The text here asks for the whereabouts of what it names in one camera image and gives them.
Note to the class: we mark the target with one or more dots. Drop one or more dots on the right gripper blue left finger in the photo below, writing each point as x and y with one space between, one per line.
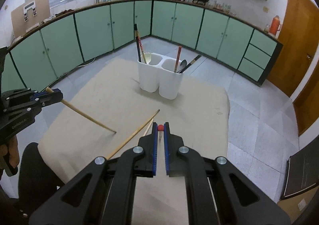
154 135

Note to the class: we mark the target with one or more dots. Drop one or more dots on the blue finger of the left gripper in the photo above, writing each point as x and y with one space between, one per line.
54 94

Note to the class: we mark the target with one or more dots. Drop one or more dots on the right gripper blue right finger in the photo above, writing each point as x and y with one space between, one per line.
166 147

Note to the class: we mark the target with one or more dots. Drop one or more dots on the light bamboo chopstick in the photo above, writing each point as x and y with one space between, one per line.
120 146

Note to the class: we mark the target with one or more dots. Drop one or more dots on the dark black chopstick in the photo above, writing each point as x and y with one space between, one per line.
190 64

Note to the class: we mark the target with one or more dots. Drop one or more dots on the silver metal spoon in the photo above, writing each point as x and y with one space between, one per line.
182 65

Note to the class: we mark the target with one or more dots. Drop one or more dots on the white plastic fork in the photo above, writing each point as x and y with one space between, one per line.
146 57

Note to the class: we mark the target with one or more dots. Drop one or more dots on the bamboo chopstick red band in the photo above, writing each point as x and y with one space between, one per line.
177 59

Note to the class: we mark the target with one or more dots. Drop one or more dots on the red patterned bamboo chopstick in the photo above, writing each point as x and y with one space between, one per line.
141 49

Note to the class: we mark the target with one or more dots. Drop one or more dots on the green lower kitchen cabinets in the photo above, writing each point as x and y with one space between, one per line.
58 46

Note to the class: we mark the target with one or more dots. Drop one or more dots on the person's left hand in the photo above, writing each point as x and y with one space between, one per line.
11 148

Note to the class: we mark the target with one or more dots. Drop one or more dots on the white twin utensil holder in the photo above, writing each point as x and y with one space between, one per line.
158 75

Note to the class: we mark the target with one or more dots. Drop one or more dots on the cardboard board with labels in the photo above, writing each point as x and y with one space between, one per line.
28 15

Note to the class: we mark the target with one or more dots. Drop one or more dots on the black flat box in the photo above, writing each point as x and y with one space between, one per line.
302 173

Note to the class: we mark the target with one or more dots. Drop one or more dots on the glass jars on counter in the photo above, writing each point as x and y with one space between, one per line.
226 8

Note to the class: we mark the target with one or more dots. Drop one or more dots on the brown wooden door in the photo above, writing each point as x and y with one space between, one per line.
306 105
299 36

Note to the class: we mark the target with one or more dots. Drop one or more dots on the orange thermos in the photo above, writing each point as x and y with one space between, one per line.
275 26

